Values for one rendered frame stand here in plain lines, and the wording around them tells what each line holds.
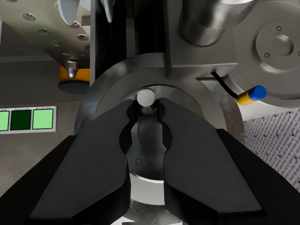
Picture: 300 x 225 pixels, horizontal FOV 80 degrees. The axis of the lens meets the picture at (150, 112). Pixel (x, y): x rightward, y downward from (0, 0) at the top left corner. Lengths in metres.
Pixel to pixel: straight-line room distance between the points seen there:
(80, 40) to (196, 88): 0.34
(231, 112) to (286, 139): 0.15
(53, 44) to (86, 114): 0.34
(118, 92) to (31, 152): 0.45
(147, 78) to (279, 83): 0.12
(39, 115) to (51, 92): 2.24
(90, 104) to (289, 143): 0.26
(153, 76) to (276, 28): 0.13
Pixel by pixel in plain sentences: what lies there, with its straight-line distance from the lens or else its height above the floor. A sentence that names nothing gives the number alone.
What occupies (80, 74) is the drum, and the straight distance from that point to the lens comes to 1.96.
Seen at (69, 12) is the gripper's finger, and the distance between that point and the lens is 0.21.
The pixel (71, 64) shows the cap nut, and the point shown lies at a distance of 0.56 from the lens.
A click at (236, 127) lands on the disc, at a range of 0.17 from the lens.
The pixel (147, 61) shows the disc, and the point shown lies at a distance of 0.17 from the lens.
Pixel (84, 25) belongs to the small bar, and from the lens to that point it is 0.38.
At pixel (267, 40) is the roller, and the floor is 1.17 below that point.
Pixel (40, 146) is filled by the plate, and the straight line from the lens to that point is 0.57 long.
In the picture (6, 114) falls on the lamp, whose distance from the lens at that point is 0.63.
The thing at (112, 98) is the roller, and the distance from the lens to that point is 0.16.
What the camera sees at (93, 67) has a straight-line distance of 0.19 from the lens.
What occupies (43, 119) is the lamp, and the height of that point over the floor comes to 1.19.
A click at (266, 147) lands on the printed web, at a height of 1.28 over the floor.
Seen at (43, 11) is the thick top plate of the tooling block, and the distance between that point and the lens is 0.40.
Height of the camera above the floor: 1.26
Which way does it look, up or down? 9 degrees down
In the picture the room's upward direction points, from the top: 177 degrees clockwise
